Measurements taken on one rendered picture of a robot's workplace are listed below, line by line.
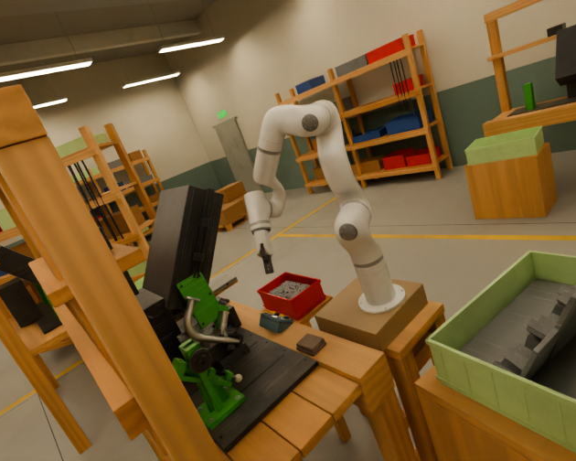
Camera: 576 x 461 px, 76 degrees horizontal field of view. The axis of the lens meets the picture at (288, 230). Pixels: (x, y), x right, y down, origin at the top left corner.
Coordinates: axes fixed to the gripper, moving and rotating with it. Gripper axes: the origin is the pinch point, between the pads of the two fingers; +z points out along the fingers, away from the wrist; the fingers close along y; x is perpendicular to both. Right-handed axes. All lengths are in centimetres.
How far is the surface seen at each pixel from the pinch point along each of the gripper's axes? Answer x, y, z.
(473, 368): 57, 28, 43
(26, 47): -441, -388, -540
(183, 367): -28.2, 27.0, 27.2
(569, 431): 70, 42, 57
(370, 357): 30.2, 9.2, 38.2
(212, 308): -28.5, -7.4, 10.3
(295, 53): 37, -526, -463
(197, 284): -31.9, -3.7, -0.9
